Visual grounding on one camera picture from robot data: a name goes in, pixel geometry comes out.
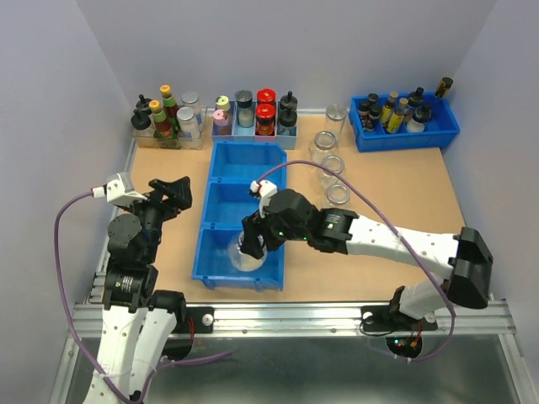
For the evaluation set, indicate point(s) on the yellow label bottle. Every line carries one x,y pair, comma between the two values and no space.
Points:
388,107
397,116

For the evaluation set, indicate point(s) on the front yellow-cap sauce bottle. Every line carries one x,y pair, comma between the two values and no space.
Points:
165,135

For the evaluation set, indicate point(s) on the blue tray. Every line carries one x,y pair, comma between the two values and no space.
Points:
439,131

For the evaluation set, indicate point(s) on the rear black dispenser bottle left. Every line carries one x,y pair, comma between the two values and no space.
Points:
142,105

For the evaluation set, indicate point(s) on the pink-cap spice bottle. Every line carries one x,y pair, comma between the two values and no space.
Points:
221,122

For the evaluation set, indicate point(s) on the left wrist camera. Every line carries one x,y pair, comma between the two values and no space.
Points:
118,191

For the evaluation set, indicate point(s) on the yellow label bottle rear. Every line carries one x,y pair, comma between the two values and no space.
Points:
388,107

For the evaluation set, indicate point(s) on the silver-lid jar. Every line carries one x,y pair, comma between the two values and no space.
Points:
188,122
191,99

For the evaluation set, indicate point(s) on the pastel compartment organizer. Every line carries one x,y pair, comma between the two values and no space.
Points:
235,132

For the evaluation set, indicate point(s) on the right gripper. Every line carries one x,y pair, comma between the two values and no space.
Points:
253,226

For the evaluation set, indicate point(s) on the front red-lid sauce jar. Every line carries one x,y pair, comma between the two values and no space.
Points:
265,120

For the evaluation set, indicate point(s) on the rear yellow-cap sauce bottle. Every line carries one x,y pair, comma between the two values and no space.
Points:
170,106

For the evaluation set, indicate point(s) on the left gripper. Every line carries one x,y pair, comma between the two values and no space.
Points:
179,196

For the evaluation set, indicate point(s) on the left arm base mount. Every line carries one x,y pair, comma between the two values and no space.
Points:
185,322

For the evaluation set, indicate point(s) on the dark bottle gold band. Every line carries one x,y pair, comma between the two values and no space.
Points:
443,88

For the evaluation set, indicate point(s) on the yellow-cap sauce bottle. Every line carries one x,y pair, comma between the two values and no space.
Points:
170,106
165,135

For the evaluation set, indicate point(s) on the large blue divided bin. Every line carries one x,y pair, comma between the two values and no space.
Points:
234,165

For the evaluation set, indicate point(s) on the rear red-lid sauce jar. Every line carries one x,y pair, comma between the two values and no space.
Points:
266,96

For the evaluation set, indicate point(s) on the front silver-lid jar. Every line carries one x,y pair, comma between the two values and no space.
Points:
188,122

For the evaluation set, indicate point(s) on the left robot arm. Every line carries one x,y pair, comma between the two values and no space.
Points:
136,318

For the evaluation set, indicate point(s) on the front black dispenser bottle left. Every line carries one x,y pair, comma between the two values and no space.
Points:
142,124

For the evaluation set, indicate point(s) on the clear plastic organizer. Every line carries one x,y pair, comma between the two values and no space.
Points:
155,130

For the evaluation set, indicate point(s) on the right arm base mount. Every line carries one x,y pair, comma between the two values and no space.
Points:
403,333

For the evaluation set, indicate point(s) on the yellow-cap spice bottle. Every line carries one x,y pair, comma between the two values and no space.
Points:
223,103

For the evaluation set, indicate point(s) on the lidded glass jar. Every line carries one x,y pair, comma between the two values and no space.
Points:
335,115

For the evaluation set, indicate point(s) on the black dispenser bottle tray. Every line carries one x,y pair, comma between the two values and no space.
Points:
420,117
416,98

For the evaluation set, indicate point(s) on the front black dispenser bottle middle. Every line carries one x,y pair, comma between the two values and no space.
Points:
287,122

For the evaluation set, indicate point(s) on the red-lid sauce jar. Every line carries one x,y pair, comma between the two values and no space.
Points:
266,96
265,120

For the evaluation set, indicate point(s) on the rear black dispenser bottle middle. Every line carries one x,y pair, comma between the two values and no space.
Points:
288,101

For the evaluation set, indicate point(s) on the black dispenser bottle tray front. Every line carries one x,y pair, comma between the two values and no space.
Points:
420,117

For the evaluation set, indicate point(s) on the black-cap spice jar front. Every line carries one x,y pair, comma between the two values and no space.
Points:
369,111

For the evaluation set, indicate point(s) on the yellow label bottle front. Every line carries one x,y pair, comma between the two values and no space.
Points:
397,116

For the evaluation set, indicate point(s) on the grey-lid salt shaker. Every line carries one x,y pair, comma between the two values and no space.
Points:
245,113

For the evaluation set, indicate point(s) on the black dispenser bottle tray rear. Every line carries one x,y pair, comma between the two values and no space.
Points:
416,98

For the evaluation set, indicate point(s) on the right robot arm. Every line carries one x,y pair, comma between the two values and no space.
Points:
458,267

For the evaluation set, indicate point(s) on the black dispenser bottle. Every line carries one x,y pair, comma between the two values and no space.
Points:
142,105
288,101
287,122
142,124

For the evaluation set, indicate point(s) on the rear silver-lid jar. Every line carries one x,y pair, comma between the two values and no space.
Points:
191,99

